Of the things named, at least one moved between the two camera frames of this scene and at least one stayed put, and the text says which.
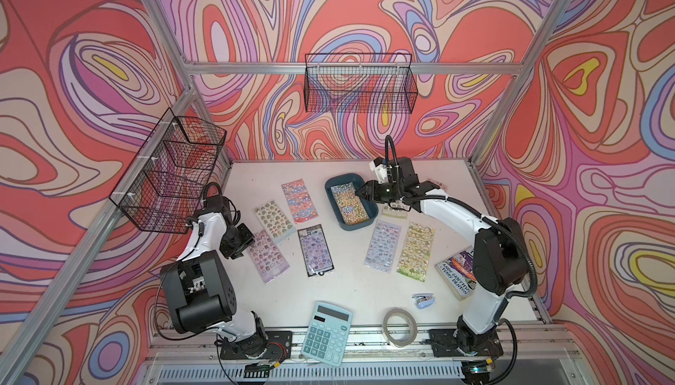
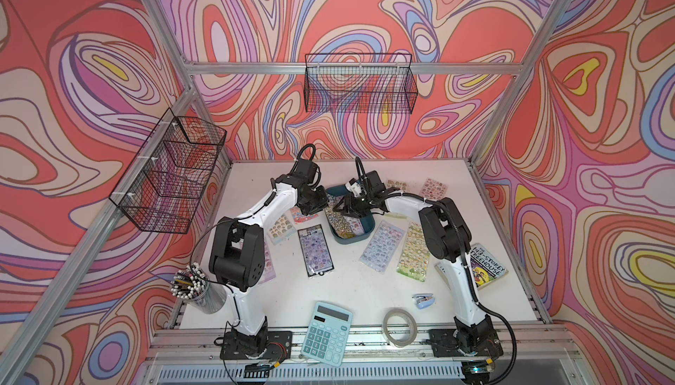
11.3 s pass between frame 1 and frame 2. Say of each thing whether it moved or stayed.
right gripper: moved
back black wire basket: stayed
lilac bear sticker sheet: moved
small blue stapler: stayed
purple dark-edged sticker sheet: stayed
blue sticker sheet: stayed
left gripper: moved
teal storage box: moved
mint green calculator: stayed
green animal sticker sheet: stayed
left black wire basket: stayed
